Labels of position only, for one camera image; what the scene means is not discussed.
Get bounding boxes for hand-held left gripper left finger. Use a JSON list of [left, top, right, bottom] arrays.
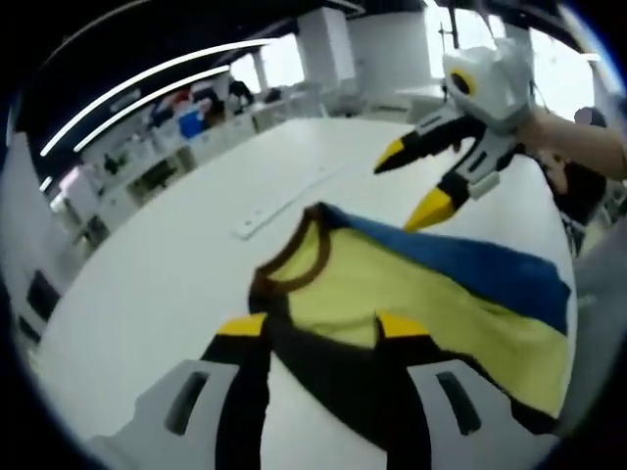
[[87, 312, 273, 470]]

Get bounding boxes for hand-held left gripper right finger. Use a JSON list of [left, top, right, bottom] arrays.
[[374, 310, 496, 470]]

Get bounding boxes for yellow blue brown garment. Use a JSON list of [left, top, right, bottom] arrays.
[[247, 200, 574, 438]]

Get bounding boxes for person's right hand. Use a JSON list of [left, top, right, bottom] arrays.
[[516, 107, 572, 196]]

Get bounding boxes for white square pillar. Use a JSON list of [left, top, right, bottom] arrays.
[[297, 8, 359, 118], [0, 141, 71, 344]]

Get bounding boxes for black box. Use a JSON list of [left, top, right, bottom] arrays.
[[25, 270, 64, 325]]

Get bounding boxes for row of white cabinets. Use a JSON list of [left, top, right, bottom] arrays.
[[77, 90, 327, 234]]

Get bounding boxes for blue container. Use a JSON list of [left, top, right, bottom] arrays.
[[177, 104, 208, 139]]

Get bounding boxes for ceiling light strip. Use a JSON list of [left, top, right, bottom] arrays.
[[38, 38, 273, 159], [72, 65, 232, 155]]

